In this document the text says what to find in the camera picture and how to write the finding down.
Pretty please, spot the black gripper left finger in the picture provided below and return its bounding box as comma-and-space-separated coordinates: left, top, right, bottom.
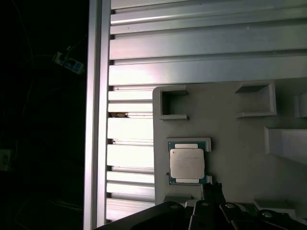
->
95, 182, 218, 230

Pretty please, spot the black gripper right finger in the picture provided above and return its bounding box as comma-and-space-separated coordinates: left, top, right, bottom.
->
214, 181, 307, 230

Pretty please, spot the silver CPU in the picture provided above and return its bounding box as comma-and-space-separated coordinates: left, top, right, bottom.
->
167, 141, 207, 184

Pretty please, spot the grey parts rack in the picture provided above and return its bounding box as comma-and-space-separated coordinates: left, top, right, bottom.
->
152, 80, 307, 230

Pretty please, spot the small white blue box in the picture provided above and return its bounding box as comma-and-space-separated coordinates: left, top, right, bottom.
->
54, 46, 84, 74

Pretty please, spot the small grey box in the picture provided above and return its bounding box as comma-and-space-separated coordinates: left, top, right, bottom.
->
0, 148, 12, 171

